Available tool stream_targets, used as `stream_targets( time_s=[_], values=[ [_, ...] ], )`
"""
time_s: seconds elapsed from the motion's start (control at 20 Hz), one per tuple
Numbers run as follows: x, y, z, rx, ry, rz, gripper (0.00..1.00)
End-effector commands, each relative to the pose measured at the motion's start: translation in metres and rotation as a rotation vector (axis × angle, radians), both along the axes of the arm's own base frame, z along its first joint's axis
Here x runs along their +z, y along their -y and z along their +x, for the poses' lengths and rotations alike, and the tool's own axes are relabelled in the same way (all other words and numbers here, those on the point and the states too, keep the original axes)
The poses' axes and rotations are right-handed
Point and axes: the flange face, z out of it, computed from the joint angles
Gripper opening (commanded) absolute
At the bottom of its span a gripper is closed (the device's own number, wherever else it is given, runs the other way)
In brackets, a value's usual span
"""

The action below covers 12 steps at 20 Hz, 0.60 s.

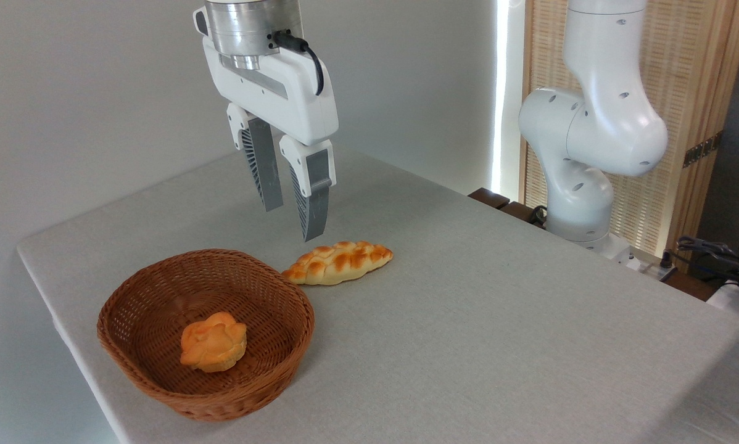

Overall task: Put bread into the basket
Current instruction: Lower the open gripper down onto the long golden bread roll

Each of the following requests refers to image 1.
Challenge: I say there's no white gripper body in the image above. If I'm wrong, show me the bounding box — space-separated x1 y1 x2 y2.
202 37 339 147

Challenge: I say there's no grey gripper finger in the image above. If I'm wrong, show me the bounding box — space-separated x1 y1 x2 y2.
279 134 337 242
226 103 284 212

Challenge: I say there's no long braided bread loaf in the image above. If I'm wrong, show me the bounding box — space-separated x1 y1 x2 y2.
281 240 394 286

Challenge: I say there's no brown wicker basket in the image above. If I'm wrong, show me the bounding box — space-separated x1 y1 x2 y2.
97 249 315 422

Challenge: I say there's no round orange bread bun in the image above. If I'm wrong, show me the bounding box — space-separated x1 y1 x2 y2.
180 311 247 373

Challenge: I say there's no dark brown wooden base table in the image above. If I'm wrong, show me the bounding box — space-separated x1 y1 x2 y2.
468 187 719 302

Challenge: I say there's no grey tablecloth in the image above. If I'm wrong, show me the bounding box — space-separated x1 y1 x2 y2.
17 148 739 444

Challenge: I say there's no white power strip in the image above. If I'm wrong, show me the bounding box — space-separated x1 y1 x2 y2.
642 261 679 282

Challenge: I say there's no wooden slatted screen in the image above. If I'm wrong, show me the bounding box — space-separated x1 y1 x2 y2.
521 0 739 272

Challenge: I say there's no dark metal screen hinge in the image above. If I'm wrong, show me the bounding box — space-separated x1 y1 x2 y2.
683 131 724 168

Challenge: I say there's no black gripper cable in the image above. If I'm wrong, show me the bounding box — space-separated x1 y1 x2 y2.
270 31 325 96

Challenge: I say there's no bundle of dark cables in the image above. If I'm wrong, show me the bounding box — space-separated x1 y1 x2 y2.
675 236 739 290

